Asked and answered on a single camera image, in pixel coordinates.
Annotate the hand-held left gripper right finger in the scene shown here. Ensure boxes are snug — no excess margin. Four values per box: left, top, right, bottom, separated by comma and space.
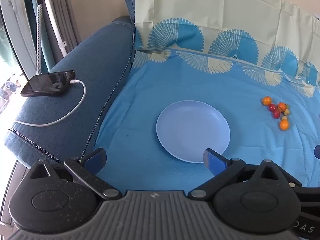
188, 148, 304, 200

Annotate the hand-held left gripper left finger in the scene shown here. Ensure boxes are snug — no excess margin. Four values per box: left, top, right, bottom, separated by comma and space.
30, 148, 122, 200

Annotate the light blue plate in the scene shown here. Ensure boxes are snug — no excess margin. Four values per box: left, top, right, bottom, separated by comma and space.
156, 100, 231, 164

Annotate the black smartphone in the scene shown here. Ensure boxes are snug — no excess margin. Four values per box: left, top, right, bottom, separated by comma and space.
20, 70, 76, 97

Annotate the blue fan-print bedsheet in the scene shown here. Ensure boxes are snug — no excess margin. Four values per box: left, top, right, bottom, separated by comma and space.
95, 0, 320, 193

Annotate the blue sofa armrest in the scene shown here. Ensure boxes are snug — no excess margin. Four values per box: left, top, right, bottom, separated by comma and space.
4, 16, 135, 170

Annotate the white pipe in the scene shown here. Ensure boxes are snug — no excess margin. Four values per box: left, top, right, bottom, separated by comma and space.
40, 0, 68, 57

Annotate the grey curtain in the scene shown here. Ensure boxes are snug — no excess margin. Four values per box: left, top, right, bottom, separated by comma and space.
47, 0, 81, 53

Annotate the blue pillow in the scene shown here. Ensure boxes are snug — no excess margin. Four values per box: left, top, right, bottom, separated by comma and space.
119, 0, 137, 24

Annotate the white charging cable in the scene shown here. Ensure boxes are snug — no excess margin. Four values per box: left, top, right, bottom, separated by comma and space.
13, 79, 86, 127

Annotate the patterned grey hose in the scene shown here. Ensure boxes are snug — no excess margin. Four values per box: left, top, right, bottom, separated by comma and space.
36, 4, 44, 75

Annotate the window frame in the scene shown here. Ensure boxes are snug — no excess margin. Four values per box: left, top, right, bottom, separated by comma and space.
0, 0, 38, 80

